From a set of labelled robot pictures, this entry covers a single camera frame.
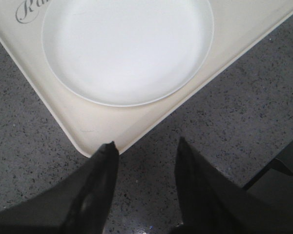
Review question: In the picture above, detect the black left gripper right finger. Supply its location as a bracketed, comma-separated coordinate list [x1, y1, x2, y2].
[170, 137, 293, 234]

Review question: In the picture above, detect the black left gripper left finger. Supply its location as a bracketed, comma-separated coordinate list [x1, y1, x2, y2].
[0, 142, 119, 234]

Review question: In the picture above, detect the white round plate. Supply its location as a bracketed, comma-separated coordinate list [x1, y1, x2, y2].
[42, 0, 214, 107]

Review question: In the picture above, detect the beige rabbit serving tray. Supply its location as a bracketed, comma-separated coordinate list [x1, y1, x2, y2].
[0, 0, 293, 157]

